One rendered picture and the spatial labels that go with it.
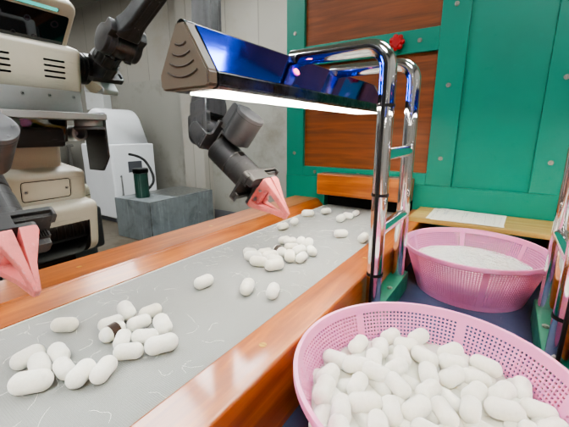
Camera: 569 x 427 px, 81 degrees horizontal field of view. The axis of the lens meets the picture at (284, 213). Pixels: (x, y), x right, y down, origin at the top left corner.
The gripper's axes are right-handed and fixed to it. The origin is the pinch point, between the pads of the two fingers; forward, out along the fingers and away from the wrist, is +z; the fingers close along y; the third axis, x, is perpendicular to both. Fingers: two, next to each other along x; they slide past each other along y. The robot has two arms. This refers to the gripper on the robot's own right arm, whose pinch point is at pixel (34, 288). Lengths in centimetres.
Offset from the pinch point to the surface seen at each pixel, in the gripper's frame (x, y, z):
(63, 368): -1.3, -1.6, 10.6
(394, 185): -14, 85, 10
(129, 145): 197, 205, -237
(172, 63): -26.4, 13.0, -8.4
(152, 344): -4.3, 5.9, 13.7
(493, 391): -25, 21, 39
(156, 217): 185, 169, -128
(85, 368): -2.7, -0.4, 12.1
